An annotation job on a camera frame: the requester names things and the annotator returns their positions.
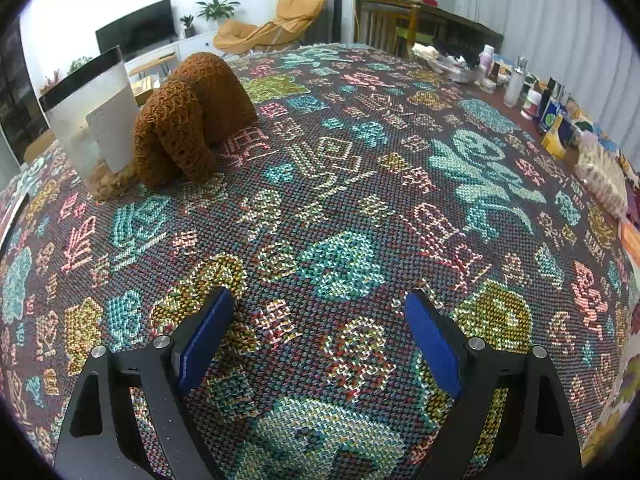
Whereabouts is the wooden chair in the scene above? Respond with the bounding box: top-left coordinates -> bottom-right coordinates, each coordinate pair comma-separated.
354,0 -> 422,58

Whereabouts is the dark glass cabinet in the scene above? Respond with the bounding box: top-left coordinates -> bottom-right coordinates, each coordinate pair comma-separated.
0,20 -> 51,166

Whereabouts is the green leafy potted plant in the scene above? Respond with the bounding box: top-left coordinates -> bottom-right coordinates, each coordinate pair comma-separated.
196,0 -> 242,31

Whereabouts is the brown knitted cloth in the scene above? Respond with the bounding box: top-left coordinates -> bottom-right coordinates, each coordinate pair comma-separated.
132,52 -> 259,188

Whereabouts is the white television cabinet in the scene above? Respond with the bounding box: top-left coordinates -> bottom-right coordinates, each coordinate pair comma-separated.
122,30 -> 221,81

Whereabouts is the clear tray with small things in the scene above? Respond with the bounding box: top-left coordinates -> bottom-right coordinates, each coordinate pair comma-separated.
411,40 -> 483,83

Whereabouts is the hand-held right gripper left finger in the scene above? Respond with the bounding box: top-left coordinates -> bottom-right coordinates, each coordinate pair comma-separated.
52,286 -> 236,480

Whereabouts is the patterned woven blanket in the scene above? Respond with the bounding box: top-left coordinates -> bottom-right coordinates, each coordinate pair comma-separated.
0,42 -> 640,480

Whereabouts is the row of cosmetic bottles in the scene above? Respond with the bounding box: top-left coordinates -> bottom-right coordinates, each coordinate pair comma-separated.
477,45 -> 581,156

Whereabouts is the black flat television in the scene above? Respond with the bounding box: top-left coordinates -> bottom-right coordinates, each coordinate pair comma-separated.
95,0 -> 179,68

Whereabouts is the clear bag of beige items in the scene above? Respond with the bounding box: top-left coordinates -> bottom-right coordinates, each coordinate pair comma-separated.
574,132 -> 631,221

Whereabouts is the orange lounge chair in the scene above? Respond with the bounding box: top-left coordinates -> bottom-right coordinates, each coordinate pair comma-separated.
213,0 -> 329,56

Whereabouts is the clear container with black rim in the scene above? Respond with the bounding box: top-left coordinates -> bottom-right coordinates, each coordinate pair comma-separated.
39,45 -> 143,202

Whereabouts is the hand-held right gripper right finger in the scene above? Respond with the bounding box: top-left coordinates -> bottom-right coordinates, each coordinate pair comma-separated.
404,287 -> 583,480

